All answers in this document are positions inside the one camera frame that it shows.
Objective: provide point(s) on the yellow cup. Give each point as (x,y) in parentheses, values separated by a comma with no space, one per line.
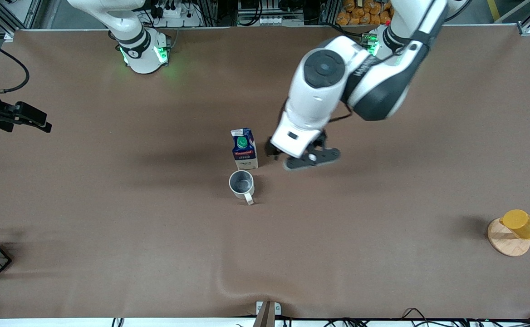
(521,225)

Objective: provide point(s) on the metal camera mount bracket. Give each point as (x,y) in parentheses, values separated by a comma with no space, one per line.
(266,313)

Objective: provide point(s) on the blue milk carton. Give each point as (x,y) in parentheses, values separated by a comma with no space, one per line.
(245,152)

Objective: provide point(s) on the cream mug with grey inside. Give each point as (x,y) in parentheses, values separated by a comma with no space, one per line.
(241,184)

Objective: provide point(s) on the white power strip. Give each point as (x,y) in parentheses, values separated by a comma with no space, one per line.
(174,13)

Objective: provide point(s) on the bag of orange buns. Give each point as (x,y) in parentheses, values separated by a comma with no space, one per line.
(360,13)

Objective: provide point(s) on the brown table cloth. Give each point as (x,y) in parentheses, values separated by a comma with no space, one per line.
(265,250)

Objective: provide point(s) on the wooden mug stand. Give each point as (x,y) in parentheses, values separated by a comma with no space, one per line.
(505,245)

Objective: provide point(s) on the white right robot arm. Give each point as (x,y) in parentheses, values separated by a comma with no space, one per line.
(140,50)

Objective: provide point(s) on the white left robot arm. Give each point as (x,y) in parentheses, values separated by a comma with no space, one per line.
(324,81)

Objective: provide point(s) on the white connector block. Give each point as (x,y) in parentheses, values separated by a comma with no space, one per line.
(279,20)

